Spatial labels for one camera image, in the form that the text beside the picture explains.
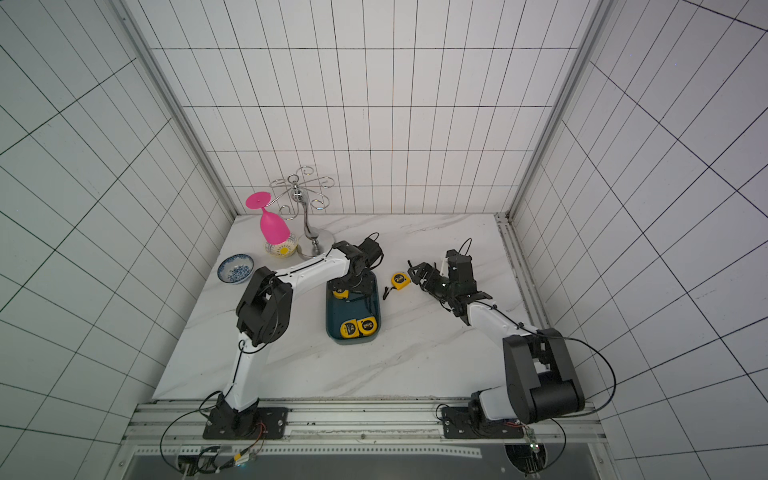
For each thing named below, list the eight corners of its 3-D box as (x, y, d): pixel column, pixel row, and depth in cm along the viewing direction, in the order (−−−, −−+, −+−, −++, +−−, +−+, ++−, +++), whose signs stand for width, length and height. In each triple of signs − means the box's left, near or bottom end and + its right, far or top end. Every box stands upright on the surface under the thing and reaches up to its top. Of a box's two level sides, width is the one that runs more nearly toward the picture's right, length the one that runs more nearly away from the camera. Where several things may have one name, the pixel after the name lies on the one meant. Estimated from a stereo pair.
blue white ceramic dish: (217, 284, 100) (212, 278, 97) (228, 259, 107) (223, 253, 104) (249, 284, 100) (245, 278, 97) (258, 259, 107) (254, 253, 104)
